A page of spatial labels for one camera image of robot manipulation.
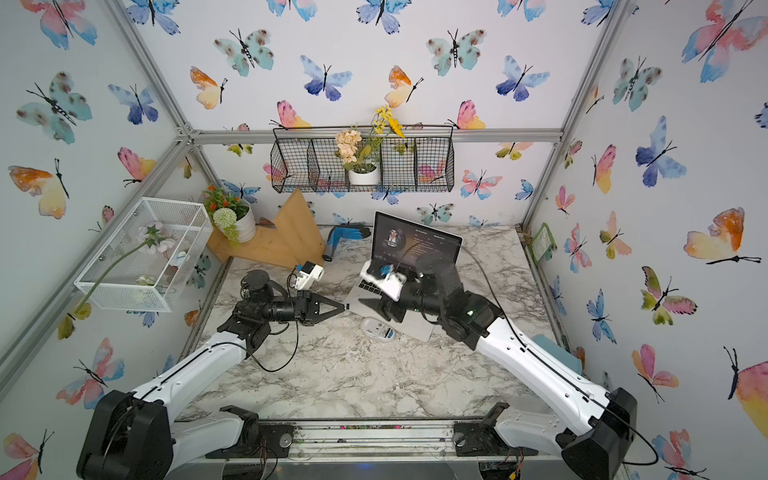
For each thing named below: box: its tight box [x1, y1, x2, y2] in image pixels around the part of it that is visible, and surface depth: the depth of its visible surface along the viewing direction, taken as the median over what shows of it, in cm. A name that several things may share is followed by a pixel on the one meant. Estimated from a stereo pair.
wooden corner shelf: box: [208, 189, 326, 269], surface depth 106 cm
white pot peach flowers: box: [335, 105, 405, 186], surface depth 88 cm
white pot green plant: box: [202, 185, 257, 247], surface depth 98 cm
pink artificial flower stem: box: [58, 222, 175, 339], surface depth 75 cm
